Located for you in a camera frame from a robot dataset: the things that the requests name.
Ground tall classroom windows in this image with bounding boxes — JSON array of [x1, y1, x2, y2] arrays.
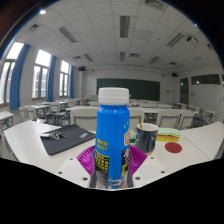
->
[[0, 41, 71, 106]]

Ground dark classroom door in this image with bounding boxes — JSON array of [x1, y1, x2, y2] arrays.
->
[[179, 77, 190, 105]]

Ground classroom desks and chairs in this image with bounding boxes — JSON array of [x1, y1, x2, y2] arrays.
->
[[0, 96, 221, 131]]

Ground bunch of keys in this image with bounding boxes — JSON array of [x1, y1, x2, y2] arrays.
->
[[40, 130, 68, 141]]

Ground wooden stirring stick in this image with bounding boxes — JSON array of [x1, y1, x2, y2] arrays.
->
[[137, 115, 144, 130]]

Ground yellow folded cloth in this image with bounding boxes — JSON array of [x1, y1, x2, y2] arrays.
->
[[155, 134, 181, 143]]

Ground black closed laptop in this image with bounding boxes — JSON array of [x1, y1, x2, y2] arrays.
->
[[39, 123, 98, 157]]

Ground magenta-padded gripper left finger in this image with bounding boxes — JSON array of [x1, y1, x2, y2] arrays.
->
[[54, 144, 98, 190]]

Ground blue window curtains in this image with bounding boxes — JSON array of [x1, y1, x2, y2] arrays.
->
[[9, 43, 75, 111]]

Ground flat round red coaster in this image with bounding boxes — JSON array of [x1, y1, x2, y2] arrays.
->
[[164, 141, 183, 154]]

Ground pale green folded cloth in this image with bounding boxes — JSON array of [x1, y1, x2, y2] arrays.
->
[[157, 127, 181, 138]]

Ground dark high wall window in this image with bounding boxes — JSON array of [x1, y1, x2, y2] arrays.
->
[[190, 73, 222, 86]]

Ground dark green chalkboard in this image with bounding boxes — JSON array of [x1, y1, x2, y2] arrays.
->
[[96, 78, 161, 102]]

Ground ceiling mounted projector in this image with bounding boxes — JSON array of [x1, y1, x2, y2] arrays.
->
[[186, 35, 200, 45]]

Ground dark blue mug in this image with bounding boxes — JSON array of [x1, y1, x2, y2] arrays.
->
[[134, 122, 159, 156]]

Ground blue drink bottle white cap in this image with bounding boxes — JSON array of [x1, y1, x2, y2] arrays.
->
[[94, 87, 132, 191]]

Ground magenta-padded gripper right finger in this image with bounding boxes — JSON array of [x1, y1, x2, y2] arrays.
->
[[126, 144, 168, 189]]

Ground ceiling light panels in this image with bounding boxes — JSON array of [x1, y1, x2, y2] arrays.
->
[[28, 0, 214, 64]]

